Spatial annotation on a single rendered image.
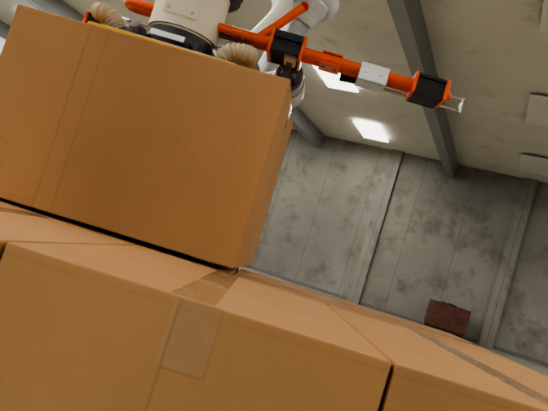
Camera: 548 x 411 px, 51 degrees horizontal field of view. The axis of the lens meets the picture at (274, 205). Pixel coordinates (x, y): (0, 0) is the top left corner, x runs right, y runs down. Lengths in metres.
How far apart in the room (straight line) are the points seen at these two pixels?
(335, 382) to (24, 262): 0.32
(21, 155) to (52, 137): 0.07
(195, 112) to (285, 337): 0.71
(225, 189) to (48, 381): 0.64
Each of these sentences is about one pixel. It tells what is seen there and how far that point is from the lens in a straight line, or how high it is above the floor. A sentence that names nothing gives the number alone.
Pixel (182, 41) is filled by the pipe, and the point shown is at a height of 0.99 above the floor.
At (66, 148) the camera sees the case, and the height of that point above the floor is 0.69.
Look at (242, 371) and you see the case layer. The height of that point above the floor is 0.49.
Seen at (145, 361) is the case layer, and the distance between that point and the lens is 0.59.
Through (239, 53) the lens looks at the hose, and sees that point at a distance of 1.31.
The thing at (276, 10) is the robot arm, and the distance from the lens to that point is 1.94.
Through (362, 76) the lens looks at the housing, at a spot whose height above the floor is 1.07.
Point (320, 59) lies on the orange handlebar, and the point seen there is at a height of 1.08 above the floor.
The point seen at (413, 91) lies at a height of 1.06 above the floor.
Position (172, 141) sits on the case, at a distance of 1.19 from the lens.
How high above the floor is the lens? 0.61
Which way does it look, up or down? 4 degrees up
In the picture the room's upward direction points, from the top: 17 degrees clockwise
